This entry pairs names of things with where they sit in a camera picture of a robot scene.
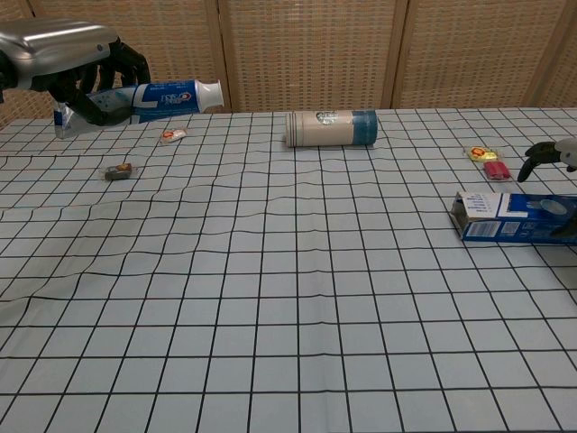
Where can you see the blue and white toothpaste tube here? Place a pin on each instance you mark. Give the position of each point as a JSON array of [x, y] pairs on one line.
[[167, 99]]

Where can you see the light blue checkered tablecloth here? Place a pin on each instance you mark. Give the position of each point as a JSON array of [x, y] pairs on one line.
[[288, 315]]

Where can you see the blue toothpaste carton box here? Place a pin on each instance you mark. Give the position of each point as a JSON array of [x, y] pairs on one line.
[[505, 221]]

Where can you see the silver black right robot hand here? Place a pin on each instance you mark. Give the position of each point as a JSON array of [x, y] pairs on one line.
[[547, 153]]

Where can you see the white snack packet red print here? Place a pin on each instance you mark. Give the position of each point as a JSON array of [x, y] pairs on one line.
[[173, 134]]

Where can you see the dark brown snack packet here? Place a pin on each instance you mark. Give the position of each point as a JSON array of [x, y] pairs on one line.
[[118, 172]]

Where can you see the beige and blue tumbler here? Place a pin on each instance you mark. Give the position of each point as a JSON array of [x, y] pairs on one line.
[[324, 128]]

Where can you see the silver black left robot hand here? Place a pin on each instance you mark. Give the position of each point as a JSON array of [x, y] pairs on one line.
[[54, 49]]

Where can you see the yellow snack packet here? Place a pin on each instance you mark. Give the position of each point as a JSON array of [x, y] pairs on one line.
[[481, 153]]

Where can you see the woven bamboo folding screen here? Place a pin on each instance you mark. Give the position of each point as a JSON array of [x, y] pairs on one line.
[[315, 54]]

